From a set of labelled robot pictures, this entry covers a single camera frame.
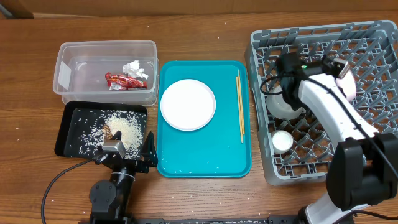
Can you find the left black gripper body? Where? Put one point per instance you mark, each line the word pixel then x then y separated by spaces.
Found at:
pixel 133 167

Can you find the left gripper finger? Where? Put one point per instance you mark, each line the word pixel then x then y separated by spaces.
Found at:
pixel 148 151
pixel 116 136

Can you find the pink small bowl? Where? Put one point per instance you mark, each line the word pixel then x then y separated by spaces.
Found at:
pixel 347 85

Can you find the red snack wrapper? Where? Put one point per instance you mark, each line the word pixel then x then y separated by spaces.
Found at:
pixel 118 82

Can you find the pink plate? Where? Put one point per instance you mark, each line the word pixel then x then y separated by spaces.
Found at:
pixel 188 105

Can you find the grey bowl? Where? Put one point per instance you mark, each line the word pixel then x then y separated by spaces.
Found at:
pixel 279 108

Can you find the white tissue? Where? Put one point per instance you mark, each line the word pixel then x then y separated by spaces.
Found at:
pixel 133 69

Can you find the white cup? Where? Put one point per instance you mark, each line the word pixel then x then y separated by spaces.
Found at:
pixel 282 141

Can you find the wooden chopstick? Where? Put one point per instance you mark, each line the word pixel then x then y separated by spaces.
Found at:
pixel 239 109
pixel 241 101

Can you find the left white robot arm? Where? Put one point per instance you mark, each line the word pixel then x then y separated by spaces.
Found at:
pixel 109 198

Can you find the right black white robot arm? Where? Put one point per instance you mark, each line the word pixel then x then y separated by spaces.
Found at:
pixel 363 170

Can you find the grey dishwasher rack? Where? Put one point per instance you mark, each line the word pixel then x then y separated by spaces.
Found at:
pixel 370 48

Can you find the brown food scrap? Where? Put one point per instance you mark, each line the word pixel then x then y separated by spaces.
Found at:
pixel 107 132

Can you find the spilled rice pile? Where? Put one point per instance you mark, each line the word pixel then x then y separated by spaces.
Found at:
pixel 85 135

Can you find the black plastic tray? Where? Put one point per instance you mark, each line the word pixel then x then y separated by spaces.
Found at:
pixel 68 113

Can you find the clear plastic bin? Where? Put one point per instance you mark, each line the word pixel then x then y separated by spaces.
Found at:
pixel 81 67

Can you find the teal plastic serving tray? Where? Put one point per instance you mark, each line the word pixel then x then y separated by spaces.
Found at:
pixel 214 151

